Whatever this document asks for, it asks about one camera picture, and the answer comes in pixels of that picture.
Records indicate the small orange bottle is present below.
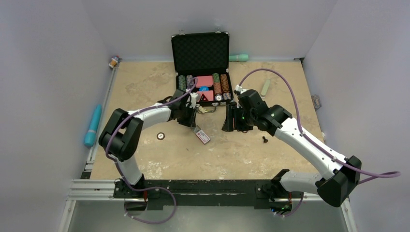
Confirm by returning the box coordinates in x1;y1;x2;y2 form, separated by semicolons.
108;56;120;69

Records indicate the pink card deck upper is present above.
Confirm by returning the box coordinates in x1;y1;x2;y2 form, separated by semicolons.
195;75;214;88

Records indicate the green chip stack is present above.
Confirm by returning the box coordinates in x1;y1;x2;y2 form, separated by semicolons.
178;75;187;91
212;73;220;84

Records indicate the orange chip stack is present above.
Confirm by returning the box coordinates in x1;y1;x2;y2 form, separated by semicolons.
213;82;223;101

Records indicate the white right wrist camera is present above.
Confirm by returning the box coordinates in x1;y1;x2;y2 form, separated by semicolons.
234;85;248;96

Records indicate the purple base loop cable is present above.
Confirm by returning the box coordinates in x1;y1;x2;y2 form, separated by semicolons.
123;186;177;225

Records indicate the green chip stack left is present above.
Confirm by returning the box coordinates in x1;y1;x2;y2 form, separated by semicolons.
178;75;187;91

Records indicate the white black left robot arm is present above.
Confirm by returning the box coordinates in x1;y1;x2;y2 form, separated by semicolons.
98;90;200;198

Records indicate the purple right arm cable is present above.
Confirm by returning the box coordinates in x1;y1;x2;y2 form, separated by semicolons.
237;68;402;218

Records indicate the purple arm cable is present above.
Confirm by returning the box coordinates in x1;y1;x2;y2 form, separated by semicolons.
105;76;199;193
237;68;402;218

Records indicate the grey object at right wall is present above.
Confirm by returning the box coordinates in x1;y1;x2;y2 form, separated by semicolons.
311;94;322;110

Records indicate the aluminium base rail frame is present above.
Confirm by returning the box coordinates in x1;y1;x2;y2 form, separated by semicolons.
58;179;357;232

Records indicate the grey chip stack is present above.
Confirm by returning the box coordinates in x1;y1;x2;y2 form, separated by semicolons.
186;75;195;89

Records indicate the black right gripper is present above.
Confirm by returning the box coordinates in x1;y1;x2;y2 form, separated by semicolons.
223;104;256;131

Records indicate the brown chip stack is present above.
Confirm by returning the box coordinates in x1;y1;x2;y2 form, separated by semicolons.
220;74;232;100

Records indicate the pink card deck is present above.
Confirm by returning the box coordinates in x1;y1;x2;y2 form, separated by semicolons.
197;90;214;102
195;75;214;88

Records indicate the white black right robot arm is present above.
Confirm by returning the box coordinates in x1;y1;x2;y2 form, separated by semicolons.
222;87;362;207

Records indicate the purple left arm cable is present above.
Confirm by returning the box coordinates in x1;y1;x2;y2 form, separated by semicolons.
105;76;199;193

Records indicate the pale green stapler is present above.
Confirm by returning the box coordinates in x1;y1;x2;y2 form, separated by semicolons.
260;79;271;99

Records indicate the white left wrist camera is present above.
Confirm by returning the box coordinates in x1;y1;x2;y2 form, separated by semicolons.
187;92;201;108

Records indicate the green chip stack right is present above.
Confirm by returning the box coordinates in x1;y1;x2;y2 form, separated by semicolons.
212;73;220;84

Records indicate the left poker chip on table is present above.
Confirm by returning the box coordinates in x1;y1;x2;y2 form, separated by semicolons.
157;132;165;140

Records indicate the blue dealer button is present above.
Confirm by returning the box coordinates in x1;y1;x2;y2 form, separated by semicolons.
199;86;209;91

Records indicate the teal blue handle tool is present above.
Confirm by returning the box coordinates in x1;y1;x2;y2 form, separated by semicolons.
84;104;102;147

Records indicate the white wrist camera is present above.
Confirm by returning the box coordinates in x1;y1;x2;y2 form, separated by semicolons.
187;92;201;108
234;85;248;96

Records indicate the pink card deck lower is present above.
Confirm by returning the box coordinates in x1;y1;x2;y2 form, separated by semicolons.
197;90;214;102

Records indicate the mint green flashlight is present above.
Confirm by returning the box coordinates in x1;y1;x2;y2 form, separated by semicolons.
229;54;249;62

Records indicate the black poker chip case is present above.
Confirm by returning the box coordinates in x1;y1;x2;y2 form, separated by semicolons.
171;31;234;106

